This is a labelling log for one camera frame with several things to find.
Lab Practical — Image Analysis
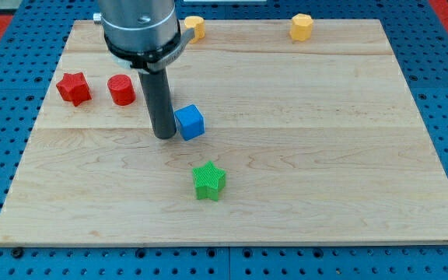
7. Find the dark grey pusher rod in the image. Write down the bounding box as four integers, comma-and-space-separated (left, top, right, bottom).
138, 69, 177, 139

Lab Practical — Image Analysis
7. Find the blue cube block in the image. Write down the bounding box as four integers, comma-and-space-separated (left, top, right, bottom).
175, 104, 205, 141

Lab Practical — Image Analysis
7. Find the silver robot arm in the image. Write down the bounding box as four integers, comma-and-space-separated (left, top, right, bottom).
97, 0, 196, 139

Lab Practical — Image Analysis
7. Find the red cylinder block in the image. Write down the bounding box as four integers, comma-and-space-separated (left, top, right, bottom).
107, 75, 136, 106

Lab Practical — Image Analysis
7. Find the yellow cylinder block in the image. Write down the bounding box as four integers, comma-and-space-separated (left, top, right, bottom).
184, 16, 205, 44

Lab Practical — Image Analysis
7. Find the red star block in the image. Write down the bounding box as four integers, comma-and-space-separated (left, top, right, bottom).
56, 72, 92, 107

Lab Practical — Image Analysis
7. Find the green star block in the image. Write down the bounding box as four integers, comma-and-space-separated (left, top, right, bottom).
192, 161, 226, 201

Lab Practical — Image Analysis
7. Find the yellow hexagon block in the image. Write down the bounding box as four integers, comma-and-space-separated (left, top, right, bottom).
289, 13, 313, 41

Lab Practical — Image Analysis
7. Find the light wooden board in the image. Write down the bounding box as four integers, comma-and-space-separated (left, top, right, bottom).
0, 19, 448, 247

